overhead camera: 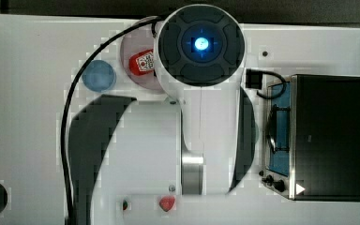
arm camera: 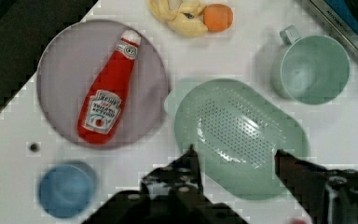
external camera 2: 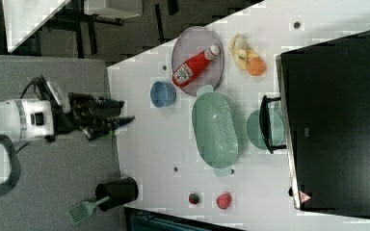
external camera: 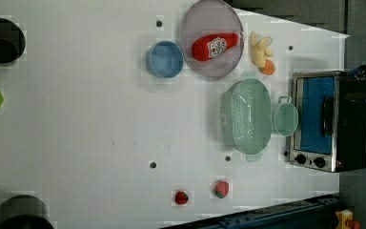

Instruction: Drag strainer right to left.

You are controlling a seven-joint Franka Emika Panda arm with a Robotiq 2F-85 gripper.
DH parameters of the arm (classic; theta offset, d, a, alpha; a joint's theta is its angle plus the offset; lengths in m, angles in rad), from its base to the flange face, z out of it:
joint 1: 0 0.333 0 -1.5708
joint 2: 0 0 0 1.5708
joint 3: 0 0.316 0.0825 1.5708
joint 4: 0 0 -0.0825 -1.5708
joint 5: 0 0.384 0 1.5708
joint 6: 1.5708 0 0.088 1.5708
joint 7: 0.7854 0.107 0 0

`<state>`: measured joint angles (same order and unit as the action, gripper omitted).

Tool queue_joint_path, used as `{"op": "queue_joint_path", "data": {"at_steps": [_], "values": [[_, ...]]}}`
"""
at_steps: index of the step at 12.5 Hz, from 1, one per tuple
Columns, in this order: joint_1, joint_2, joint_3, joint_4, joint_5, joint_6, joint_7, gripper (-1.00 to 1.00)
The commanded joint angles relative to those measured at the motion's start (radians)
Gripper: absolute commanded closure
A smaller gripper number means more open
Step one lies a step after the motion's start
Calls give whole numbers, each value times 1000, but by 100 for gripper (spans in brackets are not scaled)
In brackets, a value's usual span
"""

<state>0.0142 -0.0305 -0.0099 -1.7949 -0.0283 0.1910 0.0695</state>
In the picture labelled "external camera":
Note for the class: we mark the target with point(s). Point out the mint green plastic strainer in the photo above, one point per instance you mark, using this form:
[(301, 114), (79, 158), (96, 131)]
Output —
[(246, 116)]

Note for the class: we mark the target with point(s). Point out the yellow orange clamp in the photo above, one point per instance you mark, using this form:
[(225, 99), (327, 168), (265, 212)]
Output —
[(346, 220)]

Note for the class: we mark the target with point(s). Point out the dark red toy strawberry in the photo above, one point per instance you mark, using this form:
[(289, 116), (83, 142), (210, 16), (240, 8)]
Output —
[(181, 198)]

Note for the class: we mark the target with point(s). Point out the grey round plate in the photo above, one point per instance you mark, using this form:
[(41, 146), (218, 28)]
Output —
[(208, 17)]

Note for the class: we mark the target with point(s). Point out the small orange toy fruit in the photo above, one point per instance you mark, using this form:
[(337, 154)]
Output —
[(269, 68)]

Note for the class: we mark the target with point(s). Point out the black cylinder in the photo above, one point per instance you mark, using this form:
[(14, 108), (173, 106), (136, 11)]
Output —
[(12, 41), (24, 212)]

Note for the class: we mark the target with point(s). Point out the pink green toy strawberry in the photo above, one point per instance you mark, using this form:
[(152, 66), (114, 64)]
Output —
[(221, 189)]

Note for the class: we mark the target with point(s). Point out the black cylinder upper left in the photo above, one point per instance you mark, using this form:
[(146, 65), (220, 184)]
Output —
[(12, 41)]

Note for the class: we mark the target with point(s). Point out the blue round bowl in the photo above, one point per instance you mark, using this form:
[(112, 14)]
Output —
[(164, 59)]

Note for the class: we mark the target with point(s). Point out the black cylinder lower left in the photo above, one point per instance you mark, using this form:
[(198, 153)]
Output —
[(24, 212)]

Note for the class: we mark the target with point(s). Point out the mint green mug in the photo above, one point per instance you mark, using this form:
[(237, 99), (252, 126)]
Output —
[(284, 116)]

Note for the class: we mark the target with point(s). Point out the red ketchup bottle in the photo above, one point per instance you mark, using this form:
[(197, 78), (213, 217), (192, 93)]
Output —
[(211, 46)]

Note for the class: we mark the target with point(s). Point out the black silver toaster oven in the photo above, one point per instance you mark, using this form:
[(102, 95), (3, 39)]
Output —
[(331, 132)]

